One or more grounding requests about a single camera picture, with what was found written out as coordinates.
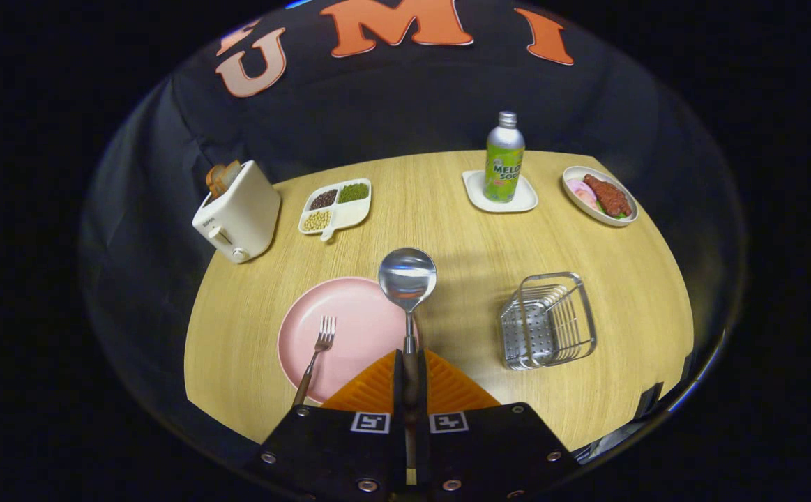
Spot pink round plate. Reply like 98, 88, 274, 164
278, 277, 420, 405

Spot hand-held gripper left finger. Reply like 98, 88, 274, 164
241, 349, 406, 502

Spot metal fork with wooden handle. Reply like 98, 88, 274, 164
292, 316, 337, 407

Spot metal wire cutlery basket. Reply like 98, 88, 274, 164
499, 272, 598, 370

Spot white toaster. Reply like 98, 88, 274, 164
192, 160, 282, 264

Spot green soda bottle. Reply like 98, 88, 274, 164
484, 111, 526, 204

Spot red-brown meat piece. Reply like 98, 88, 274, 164
583, 174, 633, 217

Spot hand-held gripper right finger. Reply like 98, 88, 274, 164
418, 349, 582, 502

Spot white oval plate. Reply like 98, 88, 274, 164
562, 166, 639, 228

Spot metal spoon with wooden handle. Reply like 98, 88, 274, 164
378, 248, 438, 487

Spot white divided dish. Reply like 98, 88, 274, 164
298, 178, 372, 242

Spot white square coaster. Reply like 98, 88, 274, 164
462, 169, 539, 213

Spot small black box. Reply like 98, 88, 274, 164
637, 381, 665, 420

